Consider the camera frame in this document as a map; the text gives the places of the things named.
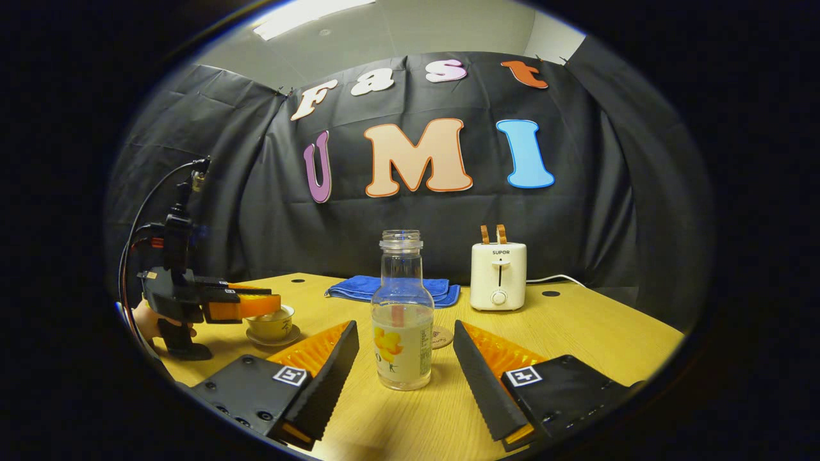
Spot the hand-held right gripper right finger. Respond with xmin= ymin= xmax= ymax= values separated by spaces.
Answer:
xmin=453 ymin=320 xmax=644 ymax=452

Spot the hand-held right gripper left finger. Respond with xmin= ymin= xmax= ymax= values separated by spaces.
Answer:
xmin=191 ymin=320 xmax=360 ymax=451

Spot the white teacup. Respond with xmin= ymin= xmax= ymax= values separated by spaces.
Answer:
xmin=246 ymin=305 xmax=295 ymax=341

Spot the clear water bottle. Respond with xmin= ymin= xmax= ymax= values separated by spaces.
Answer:
xmin=372 ymin=230 xmax=435 ymax=391

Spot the white saucer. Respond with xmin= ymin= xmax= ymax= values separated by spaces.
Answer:
xmin=246 ymin=327 xmax=302 ymax=347

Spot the folded blue towel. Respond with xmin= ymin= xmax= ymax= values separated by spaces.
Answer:
xmin=324 ymin=275 xmax=461 ymax=309

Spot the white toaster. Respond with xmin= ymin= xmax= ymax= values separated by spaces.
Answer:
xmin=470 ymin=242 xmax=527 ymax=312

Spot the black backdrop cloth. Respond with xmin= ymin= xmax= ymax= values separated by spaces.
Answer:
xmin=106 ymin=51 xmax=712 ymax=334

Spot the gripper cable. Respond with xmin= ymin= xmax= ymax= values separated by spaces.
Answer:
xmin=119 ymin=159 xmax=211 ymax=350

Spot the white toaster cable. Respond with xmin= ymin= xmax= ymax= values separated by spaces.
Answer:
xmin=525 ymin=274 xmax=587 ymax=287

